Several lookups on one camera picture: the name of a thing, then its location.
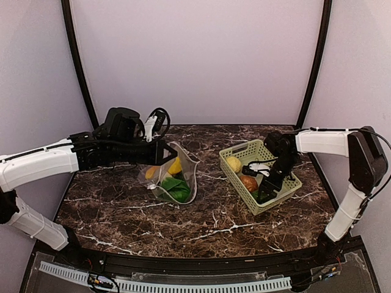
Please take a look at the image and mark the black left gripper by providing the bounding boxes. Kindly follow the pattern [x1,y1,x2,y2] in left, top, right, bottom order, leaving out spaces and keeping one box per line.
[110,138,178,165]

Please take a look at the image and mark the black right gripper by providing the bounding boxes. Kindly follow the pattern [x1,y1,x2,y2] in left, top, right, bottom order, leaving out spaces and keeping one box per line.
[258,153,299,202]

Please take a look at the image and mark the yellow lemon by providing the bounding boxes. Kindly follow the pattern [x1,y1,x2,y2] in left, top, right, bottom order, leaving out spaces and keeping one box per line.
[168,157,182,175]

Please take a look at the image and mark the brown potato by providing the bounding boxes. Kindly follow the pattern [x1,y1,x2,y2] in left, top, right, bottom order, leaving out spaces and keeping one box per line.
[239,175,258,193]

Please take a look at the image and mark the clear zip top bag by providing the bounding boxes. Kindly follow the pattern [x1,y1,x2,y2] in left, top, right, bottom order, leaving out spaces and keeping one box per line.
[137,142,199,204]

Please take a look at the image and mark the orange yellow mango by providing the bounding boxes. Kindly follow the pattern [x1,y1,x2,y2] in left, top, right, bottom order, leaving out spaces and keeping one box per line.
[145,166,160,180]

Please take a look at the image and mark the green white bok choy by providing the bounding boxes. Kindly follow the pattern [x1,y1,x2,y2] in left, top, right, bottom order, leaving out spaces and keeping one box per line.
[161,178,191,203]

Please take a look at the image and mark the green pepper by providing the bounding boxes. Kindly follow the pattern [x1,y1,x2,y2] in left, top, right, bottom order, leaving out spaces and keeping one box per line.
[256,191,274,204]

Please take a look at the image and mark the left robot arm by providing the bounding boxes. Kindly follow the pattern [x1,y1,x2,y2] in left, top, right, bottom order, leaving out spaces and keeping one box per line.
[1,132,177,266]

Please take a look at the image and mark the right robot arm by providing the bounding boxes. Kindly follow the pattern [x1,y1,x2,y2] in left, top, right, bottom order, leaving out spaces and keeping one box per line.
[257,126,389,265]

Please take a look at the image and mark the beige walnut-like food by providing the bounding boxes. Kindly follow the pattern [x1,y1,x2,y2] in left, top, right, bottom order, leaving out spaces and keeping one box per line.
[226,156,242,173]

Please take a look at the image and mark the green perforated plastic basket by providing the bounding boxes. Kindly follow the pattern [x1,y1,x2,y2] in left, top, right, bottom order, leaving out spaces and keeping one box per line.
[218,139,303,216]

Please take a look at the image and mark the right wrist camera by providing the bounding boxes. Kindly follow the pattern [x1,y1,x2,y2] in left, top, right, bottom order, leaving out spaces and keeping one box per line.
[241,161,270,177]

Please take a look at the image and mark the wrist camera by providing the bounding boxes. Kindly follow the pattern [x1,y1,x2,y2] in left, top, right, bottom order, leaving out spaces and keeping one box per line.
[241,161,270,177]
[92,107,170,143]

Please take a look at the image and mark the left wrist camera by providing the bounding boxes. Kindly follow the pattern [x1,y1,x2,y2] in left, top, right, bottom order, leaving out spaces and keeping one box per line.
[92,107,170,143]

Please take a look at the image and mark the white slotted cable duct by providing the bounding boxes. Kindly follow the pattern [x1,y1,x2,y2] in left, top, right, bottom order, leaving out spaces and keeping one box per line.
[38,261,292,292]

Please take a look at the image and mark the black front rail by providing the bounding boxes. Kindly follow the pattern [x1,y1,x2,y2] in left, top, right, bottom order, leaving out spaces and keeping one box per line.
[27,234,367,284]

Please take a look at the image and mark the black frame post left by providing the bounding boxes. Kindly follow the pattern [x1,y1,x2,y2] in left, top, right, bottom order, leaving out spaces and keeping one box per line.
[61,0,99,129]

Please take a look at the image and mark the black frame post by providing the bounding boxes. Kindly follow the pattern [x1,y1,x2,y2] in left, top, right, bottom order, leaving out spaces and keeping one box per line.
[294,0,333,131]
[61,0,99,129]

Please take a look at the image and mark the black frame post right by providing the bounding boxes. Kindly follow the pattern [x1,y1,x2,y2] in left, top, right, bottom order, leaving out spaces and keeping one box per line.
[294,0,333,131]

